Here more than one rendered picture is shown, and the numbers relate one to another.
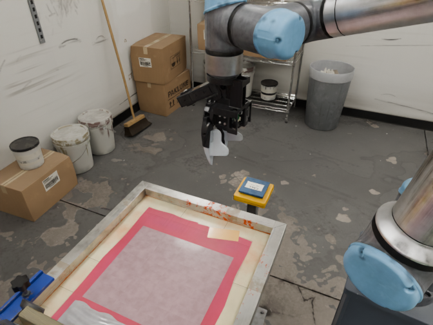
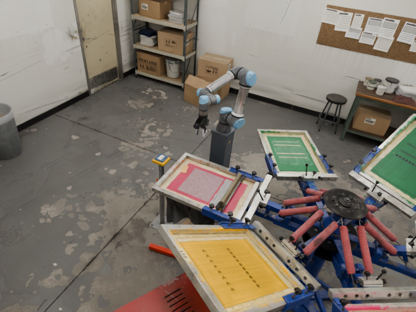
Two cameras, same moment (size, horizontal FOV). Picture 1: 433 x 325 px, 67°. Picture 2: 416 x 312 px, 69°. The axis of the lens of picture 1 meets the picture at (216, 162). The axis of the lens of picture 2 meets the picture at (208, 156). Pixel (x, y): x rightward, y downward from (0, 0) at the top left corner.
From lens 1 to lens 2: 2.46 m
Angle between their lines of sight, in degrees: 71
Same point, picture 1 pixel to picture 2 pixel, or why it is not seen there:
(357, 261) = (238, 123)
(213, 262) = (197, 172)
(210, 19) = (207, 104)
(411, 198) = (239, 109)
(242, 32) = (214, 102)
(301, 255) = (132, 194)
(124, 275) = (200, 192)
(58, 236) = not seen: outside the picture
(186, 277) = (202, 178)
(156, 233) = (182, 185)
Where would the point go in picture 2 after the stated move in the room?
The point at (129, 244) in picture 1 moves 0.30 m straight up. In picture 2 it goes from (186, 192) to (187, 165)
